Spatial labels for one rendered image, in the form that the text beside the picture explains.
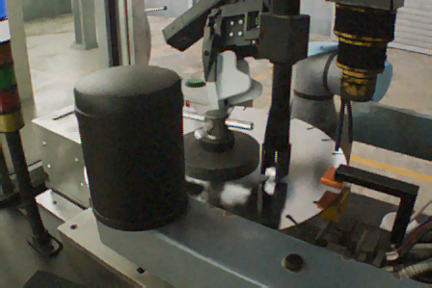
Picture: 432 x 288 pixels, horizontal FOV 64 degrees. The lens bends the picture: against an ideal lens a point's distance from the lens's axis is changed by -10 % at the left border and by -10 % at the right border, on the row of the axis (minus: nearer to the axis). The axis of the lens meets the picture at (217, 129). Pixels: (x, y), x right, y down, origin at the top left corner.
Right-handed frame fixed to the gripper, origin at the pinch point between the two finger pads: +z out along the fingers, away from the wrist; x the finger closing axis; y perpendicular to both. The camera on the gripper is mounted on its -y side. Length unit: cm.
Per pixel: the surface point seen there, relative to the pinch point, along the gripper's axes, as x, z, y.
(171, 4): 548, -347, -467
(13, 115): -15.8, 2.5, -23.9
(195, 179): -6.9, 8.8, 1.9
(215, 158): -4.2, 6.1, 2.7
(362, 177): -3.2, 7.3, 19.5
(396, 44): 553, -214, -15
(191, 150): -4.3, 5.3, -0.7
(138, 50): 23.6, -20.9, -38.5
